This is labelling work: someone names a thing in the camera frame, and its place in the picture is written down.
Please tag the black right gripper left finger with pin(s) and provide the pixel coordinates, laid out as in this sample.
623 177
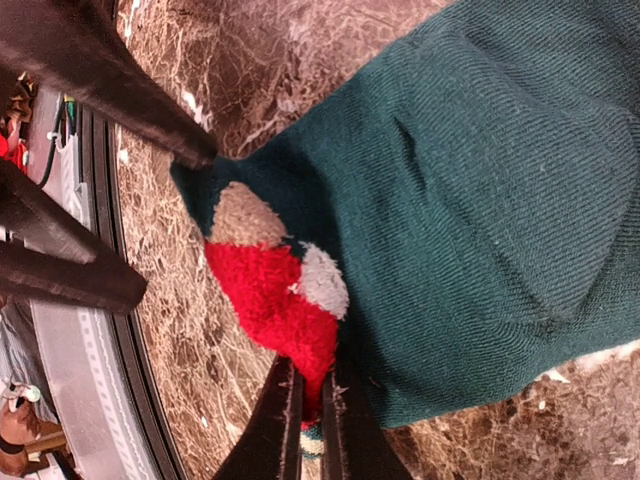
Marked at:
269 447

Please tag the black front table rail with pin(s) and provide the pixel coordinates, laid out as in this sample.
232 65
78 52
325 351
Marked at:
140 402

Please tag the dark green sock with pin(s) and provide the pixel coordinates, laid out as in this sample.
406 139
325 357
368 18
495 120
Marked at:
461 216

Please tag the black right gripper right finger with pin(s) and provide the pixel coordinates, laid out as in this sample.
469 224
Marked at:
354 444

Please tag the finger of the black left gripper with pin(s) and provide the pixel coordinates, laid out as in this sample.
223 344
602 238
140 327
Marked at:
59 259
73 46

